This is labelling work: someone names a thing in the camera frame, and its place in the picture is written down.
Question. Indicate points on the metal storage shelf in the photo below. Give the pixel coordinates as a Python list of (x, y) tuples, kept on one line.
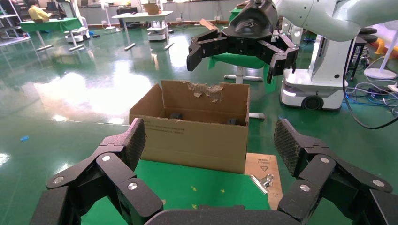
[(9, 21)]

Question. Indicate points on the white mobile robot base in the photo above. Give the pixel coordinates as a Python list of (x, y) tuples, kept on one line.
[(76, 32), (157, 31)]

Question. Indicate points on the white wheeled humanoid robot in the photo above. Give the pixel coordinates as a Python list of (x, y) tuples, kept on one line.
[(323, 62)]

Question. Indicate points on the white table foot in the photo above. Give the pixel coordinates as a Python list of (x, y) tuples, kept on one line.
[(257, 116)]

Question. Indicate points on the black cabinet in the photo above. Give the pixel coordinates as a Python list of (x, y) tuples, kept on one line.
[(126, 14)]

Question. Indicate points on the brown cardboard box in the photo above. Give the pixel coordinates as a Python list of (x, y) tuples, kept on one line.
[(152, 8)]

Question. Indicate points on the green table cloth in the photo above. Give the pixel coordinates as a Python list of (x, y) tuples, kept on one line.
[(186, 178)]

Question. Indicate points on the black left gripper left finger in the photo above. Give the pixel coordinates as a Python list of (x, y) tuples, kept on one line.
[(105, 174)]

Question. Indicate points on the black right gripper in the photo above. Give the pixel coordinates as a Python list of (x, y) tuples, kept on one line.
[(252, 24)]

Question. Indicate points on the white round stand base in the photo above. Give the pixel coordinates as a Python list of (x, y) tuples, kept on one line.
[(381, 74)]

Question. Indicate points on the green cloth covered table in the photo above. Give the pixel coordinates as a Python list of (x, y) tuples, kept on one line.
[(46, 24), (245, 62)]

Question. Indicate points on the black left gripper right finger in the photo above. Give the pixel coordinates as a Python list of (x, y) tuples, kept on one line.
[(329, 180)]

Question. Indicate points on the black round stool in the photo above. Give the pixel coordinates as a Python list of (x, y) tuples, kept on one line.
[(368, 39), (368, 30)]

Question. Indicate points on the brown cardboard flap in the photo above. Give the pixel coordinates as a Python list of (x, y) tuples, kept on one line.
[(209, 24)]

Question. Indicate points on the large open brown carton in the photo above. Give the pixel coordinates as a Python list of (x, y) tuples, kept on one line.
[(202, 146)]

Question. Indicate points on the person in yellow shirt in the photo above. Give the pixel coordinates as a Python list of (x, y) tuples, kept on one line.
[(37, 13)]

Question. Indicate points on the white rectangular table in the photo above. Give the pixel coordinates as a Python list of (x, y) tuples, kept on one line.
[(140, 15)]

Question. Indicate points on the small blue floor object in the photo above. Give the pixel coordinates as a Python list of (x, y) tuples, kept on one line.
[(25, 138)]

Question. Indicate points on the white pedestal fan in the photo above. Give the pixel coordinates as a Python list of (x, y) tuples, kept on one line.
[(108, 27)]

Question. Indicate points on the silver binder clip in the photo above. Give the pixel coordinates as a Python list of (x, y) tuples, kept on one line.
[(261, 183)]

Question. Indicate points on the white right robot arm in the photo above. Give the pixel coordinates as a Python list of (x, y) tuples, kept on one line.
[(311, 15)]

